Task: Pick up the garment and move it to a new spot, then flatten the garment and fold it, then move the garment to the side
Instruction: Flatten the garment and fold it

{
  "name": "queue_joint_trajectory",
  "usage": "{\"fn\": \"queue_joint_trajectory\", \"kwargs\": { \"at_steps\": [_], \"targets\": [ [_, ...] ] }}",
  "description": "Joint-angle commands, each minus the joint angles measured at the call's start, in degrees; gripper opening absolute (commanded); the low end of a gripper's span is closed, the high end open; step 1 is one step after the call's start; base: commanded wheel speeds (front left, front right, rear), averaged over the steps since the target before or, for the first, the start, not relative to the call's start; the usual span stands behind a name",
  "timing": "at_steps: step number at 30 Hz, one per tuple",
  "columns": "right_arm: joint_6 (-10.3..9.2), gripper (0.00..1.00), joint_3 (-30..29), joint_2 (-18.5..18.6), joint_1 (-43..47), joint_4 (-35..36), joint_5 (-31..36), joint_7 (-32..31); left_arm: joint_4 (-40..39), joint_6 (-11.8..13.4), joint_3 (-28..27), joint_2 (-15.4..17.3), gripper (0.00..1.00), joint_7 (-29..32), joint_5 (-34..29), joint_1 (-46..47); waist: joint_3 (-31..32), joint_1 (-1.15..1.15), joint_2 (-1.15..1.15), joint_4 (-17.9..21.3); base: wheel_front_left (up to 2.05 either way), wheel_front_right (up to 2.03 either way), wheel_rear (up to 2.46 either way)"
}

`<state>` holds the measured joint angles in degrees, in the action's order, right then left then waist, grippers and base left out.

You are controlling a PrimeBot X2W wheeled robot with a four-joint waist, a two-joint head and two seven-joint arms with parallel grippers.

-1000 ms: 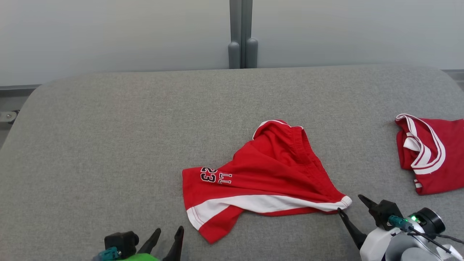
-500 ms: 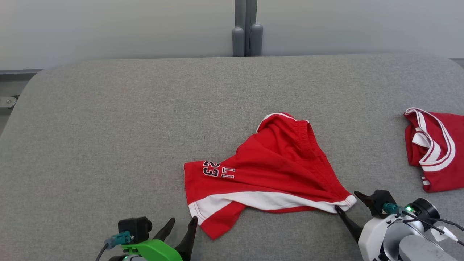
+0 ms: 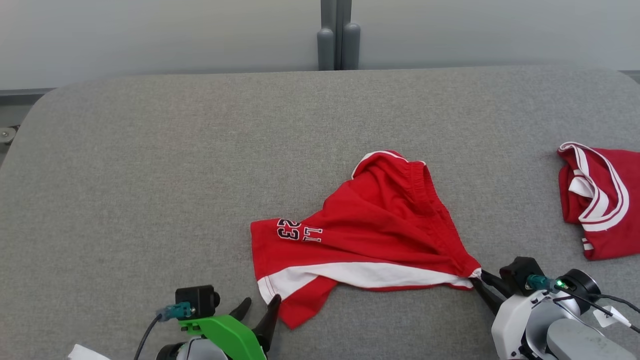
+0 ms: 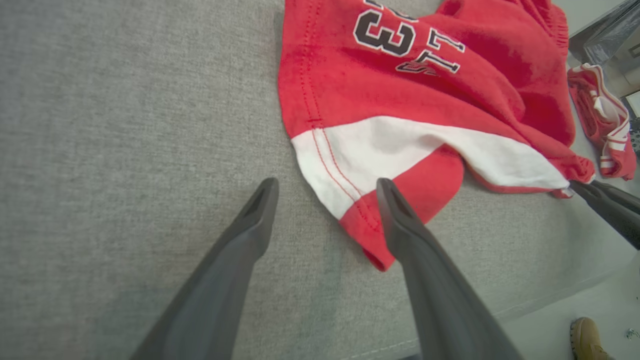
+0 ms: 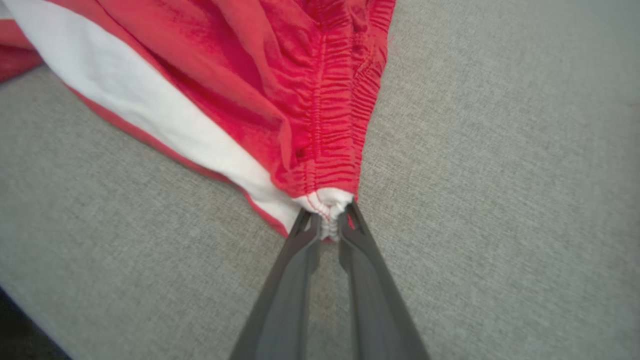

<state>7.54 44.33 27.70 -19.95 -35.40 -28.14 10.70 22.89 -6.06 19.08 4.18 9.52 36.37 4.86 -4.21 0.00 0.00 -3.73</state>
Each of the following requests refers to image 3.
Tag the grey partition post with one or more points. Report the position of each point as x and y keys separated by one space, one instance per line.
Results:
x=325 y=45

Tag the white paper tag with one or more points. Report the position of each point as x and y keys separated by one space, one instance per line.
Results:
x=607 y=316
x=85 y=354

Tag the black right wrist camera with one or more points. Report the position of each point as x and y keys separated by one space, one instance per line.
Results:
x=517 y=272

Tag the grey round floor foot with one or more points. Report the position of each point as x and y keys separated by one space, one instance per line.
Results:
x=7 y=134

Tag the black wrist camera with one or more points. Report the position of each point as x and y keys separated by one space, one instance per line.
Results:
x=517 y=272
x=197 y=300

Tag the red shorts with number 23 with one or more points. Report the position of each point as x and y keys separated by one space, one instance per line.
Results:
x=380 y=220

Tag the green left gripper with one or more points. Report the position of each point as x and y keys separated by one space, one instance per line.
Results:
x=230 y=335

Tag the red jersey with white trim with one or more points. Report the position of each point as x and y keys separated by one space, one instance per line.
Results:
x=620 y=240

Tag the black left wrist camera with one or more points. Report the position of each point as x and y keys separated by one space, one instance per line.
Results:
x=197 y=300

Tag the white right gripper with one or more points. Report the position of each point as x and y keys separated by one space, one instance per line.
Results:
x=510 y=320

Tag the grey partition base rail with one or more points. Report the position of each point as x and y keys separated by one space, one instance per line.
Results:
x=634 y=76
x=20 y=96

